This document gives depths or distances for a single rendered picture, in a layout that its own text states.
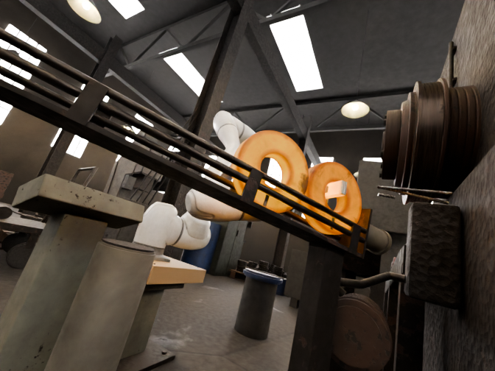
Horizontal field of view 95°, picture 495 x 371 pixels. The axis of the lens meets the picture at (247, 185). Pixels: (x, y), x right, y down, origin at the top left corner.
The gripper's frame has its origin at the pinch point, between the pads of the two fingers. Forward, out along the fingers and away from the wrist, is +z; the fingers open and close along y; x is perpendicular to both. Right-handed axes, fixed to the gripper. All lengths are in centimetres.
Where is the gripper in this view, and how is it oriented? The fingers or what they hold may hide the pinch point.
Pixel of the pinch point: (331, 190)
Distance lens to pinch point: 52.9
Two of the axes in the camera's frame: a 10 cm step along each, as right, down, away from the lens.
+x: 2.2, -9.2, 3.1
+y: -8.6, -3.4, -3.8
